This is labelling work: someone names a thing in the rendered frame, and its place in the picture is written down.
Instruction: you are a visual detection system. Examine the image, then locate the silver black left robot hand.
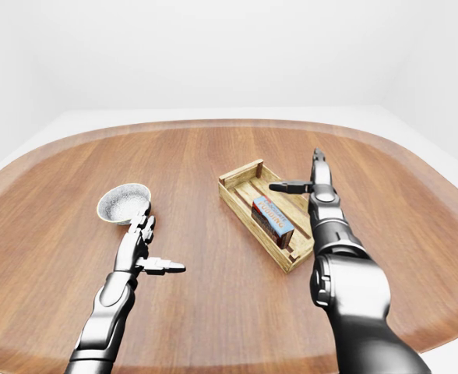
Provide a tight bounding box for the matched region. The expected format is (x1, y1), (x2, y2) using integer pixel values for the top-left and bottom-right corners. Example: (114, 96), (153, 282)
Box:
(113, 208), (187, 277)

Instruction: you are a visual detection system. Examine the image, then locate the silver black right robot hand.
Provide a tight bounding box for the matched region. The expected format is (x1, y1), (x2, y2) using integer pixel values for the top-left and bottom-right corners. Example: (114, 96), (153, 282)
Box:
(268, 147), (340, 224)

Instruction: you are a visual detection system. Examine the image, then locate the chocolate pudding box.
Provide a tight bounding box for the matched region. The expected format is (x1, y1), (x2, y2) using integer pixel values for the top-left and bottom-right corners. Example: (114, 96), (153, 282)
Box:
(250, 196), (294, 249)

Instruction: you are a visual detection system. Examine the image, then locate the wooden slat tray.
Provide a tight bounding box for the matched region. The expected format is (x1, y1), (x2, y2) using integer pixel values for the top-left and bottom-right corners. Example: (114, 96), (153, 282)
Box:
(218, 158), (315, 275)

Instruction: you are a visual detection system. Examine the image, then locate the white patterned bowl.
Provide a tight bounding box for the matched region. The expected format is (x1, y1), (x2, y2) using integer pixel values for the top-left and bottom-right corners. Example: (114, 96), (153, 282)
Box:
(97, 183), (153, 228)

